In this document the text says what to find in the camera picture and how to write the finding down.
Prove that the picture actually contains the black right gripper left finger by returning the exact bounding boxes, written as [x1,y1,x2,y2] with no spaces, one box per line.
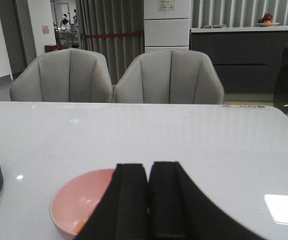
[75,163,148,240]

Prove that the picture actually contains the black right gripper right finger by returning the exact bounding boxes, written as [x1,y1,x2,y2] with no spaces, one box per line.
[149,161,261,240]

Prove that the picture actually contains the pink bowl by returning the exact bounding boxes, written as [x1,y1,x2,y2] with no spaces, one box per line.
[50,168,115,240]

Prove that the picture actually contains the right grey upholstered chair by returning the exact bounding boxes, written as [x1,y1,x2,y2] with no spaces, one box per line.
[114,48,224,105]

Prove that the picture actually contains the grey upholstered chair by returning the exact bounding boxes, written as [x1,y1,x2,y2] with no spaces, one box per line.
[114,48,224,105]
[10,48,113,103]

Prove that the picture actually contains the left grey upholstered chair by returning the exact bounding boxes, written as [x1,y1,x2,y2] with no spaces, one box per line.
[10,48,113,103]

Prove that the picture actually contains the grey kitchen counter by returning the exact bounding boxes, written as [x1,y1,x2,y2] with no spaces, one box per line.
[190,26,288,95]

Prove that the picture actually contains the red barrier belt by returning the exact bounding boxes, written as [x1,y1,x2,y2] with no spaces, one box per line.
[85,31,141,39]

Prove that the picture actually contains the red trash bin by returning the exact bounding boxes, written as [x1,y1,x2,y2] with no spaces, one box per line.
[44,44,59,53]

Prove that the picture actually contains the white refrigerator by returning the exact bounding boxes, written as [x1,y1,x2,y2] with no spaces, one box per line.
[143,0,192,53]

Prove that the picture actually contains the grey curtain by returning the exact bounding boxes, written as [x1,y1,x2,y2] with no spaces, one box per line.
[76,0,144,85]

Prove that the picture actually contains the fruit plate on counter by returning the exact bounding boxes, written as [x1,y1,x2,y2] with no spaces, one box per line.
[255,13,279,27]

